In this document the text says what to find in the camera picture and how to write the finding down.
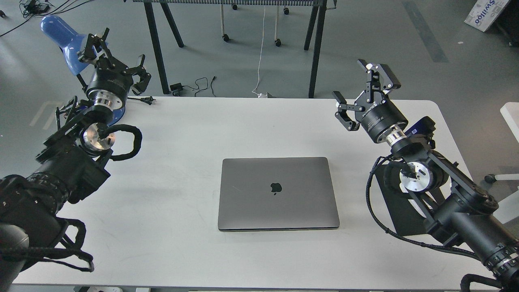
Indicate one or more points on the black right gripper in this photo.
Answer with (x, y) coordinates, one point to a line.
(374, 111)

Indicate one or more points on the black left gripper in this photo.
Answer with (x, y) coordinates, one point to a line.
(111, 74)

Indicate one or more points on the grey laptop notebook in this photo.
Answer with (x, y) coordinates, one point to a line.
(290, 193)

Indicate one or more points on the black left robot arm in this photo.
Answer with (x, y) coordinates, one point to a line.
(72, 168)

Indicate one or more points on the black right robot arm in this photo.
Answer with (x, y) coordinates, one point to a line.
(457, 212)

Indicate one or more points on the white rolling rack legs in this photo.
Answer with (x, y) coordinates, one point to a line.
(247, 26)

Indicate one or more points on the black mouse pad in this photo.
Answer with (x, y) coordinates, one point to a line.
(399, 211)

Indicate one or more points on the cardboard box with blue print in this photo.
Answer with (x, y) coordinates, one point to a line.
(484, 13)

